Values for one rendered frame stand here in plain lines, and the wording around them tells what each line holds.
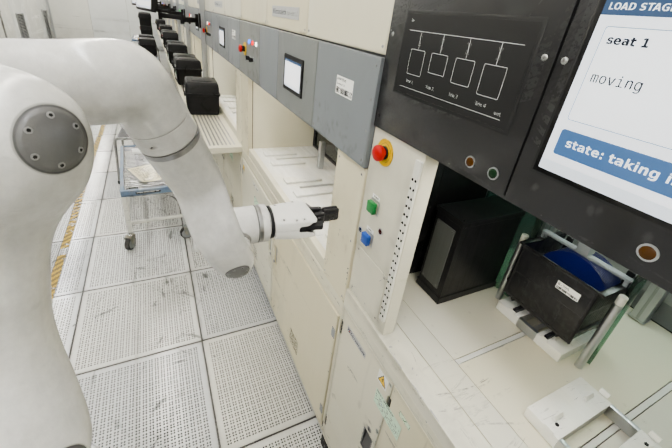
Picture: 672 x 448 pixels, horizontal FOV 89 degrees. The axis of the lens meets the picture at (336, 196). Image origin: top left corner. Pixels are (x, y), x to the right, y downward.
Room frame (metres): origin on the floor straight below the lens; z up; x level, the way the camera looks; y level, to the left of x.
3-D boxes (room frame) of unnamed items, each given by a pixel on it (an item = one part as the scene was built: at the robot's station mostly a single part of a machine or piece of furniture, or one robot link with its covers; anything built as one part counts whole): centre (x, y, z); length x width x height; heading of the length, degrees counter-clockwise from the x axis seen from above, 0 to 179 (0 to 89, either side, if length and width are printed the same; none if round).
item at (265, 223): (0.65, 0.16, 1.20); 0.09 x 0.03 x 0.08; 29
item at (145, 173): (2.27, 1.39, 0.47); 0.31 x 0.23 x 0.02; 51
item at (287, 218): (0.68, 0.10, 1.20); 0.11 x 0.10 x 0.07; 119
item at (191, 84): (2.89, 1.23, 0.93); 0.30 x 0.28 x 0.26; 26
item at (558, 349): (0.80, -0.69, 0.89); 0.22 x 0.21 x 0.04; 119
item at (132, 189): (2.44, 1.45, 0.24); 0.97 x 0.52 x 0.48; 32
